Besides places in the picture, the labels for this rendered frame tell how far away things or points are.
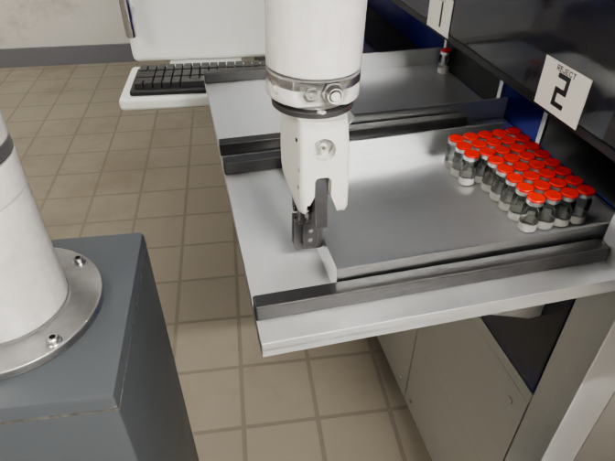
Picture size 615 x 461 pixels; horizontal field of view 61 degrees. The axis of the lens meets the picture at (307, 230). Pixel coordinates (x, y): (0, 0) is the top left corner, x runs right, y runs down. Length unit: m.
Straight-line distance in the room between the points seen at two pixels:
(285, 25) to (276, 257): 0.27
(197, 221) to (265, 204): 1.49
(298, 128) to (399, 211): 0.26
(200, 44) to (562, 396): 1.10
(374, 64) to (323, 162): 0.66
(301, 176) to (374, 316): 0.16
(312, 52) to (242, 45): 0.97
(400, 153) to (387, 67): 0.36
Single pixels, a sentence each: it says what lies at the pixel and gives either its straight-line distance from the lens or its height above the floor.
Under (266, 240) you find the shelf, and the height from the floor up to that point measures 0.88.
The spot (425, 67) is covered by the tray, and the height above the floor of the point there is 0.88.
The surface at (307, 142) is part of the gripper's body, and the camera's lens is 0.46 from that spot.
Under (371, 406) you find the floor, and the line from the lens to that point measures 1.54.
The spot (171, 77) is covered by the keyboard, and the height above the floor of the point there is 0.83.
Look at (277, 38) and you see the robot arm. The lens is 0.44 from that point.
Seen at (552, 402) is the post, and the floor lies 0.63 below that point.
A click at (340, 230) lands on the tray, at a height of 0.88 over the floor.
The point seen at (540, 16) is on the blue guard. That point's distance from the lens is 0.75.
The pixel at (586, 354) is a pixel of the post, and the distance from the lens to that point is 0.75.
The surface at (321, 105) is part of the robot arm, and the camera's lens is 0.46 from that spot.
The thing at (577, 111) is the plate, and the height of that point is 1.01.
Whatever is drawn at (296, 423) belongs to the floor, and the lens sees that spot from 1.50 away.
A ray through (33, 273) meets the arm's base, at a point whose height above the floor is 0.93.
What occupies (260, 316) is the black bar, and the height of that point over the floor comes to 0.89.
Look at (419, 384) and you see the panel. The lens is 1.31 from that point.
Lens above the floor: 1.27
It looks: 38 degrees down
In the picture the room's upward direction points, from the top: straight up
